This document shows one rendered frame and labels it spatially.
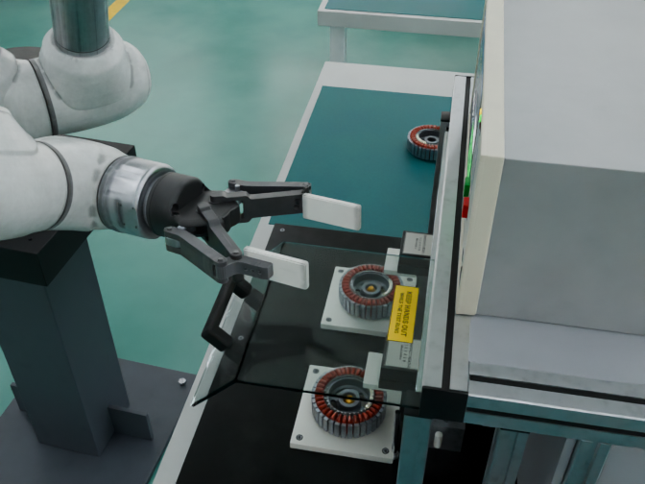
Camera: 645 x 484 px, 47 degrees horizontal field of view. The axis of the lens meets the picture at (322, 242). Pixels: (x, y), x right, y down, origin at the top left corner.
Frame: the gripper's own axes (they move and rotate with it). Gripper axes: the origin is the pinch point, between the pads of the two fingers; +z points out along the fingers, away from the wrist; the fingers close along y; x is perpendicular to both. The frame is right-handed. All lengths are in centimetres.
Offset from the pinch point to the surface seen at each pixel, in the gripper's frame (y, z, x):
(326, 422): -10.8, -5.1, -37.4
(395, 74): -128, -41, -26
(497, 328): -5.4, 18.1, -9.1
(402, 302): -10.1, 5.6, -12.6
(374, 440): -13.3, 1.4, -40.5
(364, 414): -13.7, -0.5, -36.6
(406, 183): -80, -19, -34
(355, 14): -161, -68, -21
